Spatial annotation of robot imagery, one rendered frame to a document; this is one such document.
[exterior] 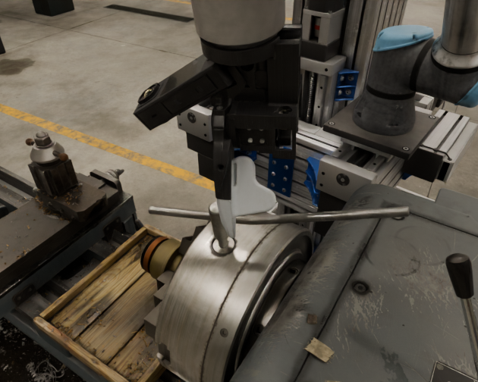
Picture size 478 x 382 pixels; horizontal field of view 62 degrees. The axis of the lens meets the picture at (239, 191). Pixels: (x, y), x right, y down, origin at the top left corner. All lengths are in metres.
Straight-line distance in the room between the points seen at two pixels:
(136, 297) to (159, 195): 1.72
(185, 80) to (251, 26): 0.09
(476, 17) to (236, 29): 0.59
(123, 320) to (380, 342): 0.62
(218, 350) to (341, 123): 0.68
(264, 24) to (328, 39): 0.84
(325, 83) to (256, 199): 0.82
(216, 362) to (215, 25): 0.43
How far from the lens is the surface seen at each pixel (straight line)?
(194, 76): 0.37
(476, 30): 0.87
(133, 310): 0.98
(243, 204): 0.41
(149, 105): 0.40
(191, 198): 2.62
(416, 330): 0.52
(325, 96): 1.22
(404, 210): 0.49
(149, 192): 2.71
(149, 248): 0.77
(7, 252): 1.09
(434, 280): 0.58
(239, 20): 0.32
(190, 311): 0.59
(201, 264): 0.59
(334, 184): 1.01
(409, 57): 0.98
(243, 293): 0.56
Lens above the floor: 1.67
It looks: 39 degrees down
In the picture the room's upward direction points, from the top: straight up
